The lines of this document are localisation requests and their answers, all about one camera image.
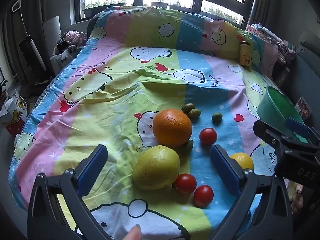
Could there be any green plastic bowl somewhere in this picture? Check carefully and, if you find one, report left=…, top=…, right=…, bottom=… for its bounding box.
left=257, top=86, right=307, bottom=142

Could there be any small yellow lemon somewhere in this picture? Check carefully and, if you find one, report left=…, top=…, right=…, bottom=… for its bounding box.
left=229, top=152, right=254, bottom=171

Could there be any small round green fruit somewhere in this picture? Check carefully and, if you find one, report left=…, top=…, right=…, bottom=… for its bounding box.
left=212, top=112, right=223, bottom=123

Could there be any red tomato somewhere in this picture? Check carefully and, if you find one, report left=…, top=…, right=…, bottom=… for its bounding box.
left=173, top=173, right=197, bottom=194
left=199, top=128, right=217, bottom=145
left=193, top=185, right=214, bottom=208

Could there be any large orange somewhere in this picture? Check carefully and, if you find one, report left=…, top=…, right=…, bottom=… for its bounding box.
left=152, top=109, right=193, bottom=148

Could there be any large yellow-green citrus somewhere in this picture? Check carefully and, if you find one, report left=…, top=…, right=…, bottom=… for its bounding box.
left=132, top=145, right=180, bottom=191

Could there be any person's hand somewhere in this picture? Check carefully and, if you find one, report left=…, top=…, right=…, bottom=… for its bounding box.
left=123, top=224, right=142, bottom=240

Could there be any dark grey sofa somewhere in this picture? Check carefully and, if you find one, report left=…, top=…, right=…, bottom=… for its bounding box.
left=273, top=29, right=320, bottom=120

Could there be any pink clothes pile right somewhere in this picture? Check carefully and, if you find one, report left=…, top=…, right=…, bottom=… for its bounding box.
left=247, top=23, right=296, bottom=64

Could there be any green olive fruit middle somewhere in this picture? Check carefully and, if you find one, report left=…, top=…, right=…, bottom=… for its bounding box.
left=187, top=108, right=201, bottom=119

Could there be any green olive fruit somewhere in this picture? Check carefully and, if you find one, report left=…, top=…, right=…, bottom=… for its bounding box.
left=187, top=108, right=201, bottom=119
left=181, top=103, right=195, bottom=114

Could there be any yellow cartoon bottle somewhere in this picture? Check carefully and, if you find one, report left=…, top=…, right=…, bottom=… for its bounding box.
left=239, top=41, right=251, bottom=67

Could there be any green olive fruit left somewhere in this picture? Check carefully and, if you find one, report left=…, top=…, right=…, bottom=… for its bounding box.
left=181, top=103, right=195, bottom=114

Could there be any red white carton box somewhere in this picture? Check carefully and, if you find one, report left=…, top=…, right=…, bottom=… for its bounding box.
left=1, top=90, right=27, bottom=137

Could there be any colourful cartoon bed sheet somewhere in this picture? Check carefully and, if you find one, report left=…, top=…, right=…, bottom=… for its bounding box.
left=9, top=7, right=278, bottom=239

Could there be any white stick vacuum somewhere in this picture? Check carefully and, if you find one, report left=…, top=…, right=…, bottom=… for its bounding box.
left=11, top=0, right=48, bottom=72

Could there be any pink crumpled clothes left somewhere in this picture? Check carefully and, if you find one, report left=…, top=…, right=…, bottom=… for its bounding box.
left=65, top=30, right=87, bottom=46

